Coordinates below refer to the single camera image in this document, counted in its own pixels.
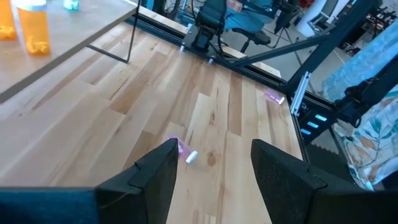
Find pink pill bottle white cap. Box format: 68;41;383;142
167;134;199;165
264;88;286;106

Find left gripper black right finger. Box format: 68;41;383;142
250;139;327;224

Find black tripod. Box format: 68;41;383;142
273;0;299;35

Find black office chair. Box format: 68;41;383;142
231;26;271;54

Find teal pill bottle white cap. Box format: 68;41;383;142
63;0;80;12

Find blue fabric bundle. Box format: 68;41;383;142
223;0;276;34

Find black aluminium table frame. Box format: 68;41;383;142
124;0;398;147

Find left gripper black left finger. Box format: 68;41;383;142
95;138;180;224

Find orange pill bottle white cap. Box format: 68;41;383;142
11;0;52;57
0;0;18;41

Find silver metal bracket strip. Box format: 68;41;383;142
289;70;312;116

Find wooden shelf black metal legs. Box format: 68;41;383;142
0;0;141;104

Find blue floral patterned cloth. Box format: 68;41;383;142
322;18;398;192

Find black box blue lights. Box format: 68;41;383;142
298;102;336;147

